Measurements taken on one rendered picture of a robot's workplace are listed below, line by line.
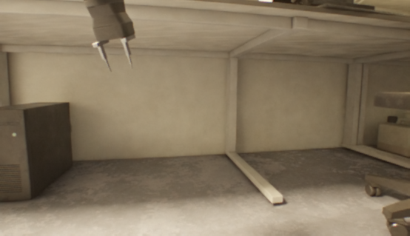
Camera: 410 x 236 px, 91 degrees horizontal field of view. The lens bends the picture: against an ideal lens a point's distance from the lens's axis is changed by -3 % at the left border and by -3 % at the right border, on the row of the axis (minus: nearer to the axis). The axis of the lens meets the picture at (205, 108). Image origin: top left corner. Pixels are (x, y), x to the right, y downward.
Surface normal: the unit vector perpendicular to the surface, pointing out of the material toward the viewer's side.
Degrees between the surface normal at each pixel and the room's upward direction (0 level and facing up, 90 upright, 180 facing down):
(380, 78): 90
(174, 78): 90
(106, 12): 122
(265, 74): 90
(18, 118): 90
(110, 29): 114
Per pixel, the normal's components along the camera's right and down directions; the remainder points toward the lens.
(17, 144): 0.18, 0.10
